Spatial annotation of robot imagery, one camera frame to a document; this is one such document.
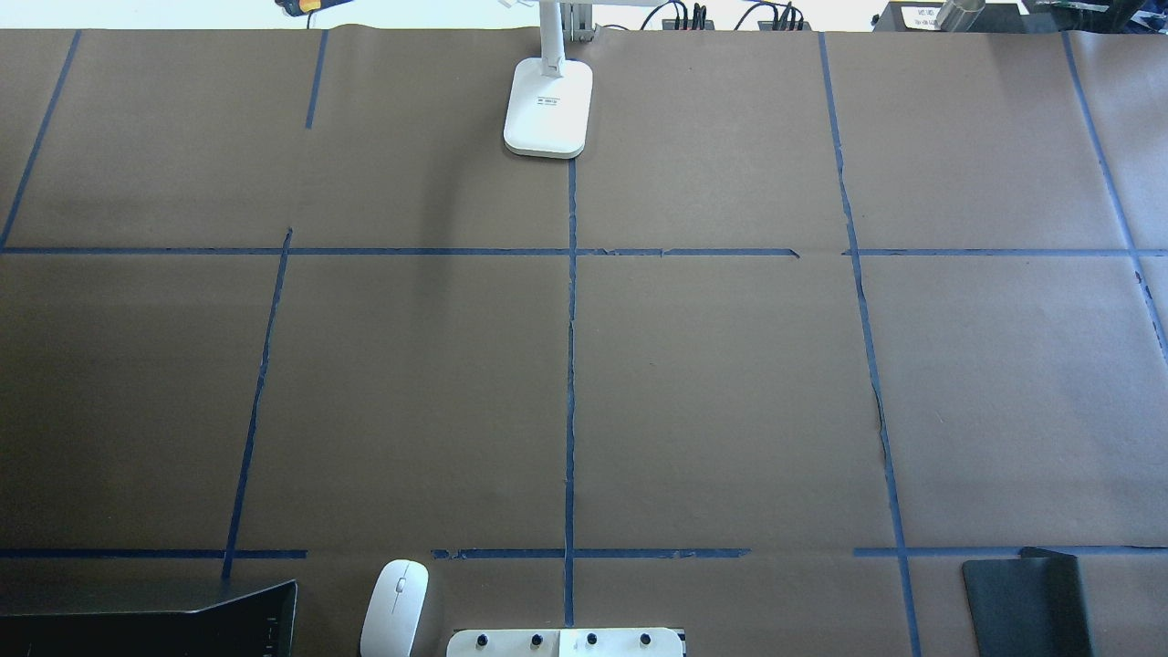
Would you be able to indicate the black mouse pad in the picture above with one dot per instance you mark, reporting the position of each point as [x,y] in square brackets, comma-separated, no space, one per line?
[1031,605]

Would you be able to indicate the silver metal cylinder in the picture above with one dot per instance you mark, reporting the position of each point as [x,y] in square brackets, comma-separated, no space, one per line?
[958,16]

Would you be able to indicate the grey laptop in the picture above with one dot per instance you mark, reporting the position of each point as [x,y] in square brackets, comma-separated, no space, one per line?
[169,617]

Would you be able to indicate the black box with cylinder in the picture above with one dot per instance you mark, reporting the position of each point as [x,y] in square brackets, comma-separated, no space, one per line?
[980,17]

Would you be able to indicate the black usb hub near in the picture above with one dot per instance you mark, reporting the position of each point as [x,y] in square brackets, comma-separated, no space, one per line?
[772,16]

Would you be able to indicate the white computer mouse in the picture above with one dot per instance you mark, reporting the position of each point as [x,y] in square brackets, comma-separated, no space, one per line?
[394,621]

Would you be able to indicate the black usb hub far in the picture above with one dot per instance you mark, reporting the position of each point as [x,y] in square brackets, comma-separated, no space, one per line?
[678,16]

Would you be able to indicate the black usb hub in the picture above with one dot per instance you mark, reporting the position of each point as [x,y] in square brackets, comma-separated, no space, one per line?
[678,16]
[772,16]

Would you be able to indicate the brown paper table cover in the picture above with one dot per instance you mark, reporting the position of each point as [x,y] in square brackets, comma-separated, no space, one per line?
[812,321]

